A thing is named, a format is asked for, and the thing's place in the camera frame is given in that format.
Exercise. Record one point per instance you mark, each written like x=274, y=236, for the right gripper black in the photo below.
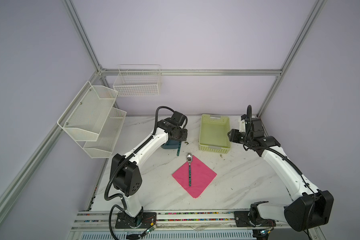
x=232, y=136

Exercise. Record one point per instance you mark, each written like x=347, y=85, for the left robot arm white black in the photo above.
x=125, y=176

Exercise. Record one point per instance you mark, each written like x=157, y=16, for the spoon with teal handle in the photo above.
x=189, y=161

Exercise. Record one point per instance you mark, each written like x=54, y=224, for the fork with teal handle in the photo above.
x=179, y=149

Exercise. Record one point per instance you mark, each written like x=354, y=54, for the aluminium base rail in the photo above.
x=197, y=220

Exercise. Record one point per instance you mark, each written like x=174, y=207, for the white wire wall basket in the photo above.
x=138, y=80

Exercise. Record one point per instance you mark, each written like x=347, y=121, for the pink paper napkin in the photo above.
x=201, y=177

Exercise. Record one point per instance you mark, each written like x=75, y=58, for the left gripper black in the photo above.
x=184, y=136

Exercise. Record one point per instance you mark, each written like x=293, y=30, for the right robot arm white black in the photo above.
x=310, y=206

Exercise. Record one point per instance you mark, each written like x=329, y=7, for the light green perforated basket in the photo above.
x=214, y=134

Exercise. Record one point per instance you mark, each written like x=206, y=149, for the white mesh two-tier shelf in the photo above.
x=93, y=121

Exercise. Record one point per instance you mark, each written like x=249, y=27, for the dark teal plastic tub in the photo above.
x=171, y=144

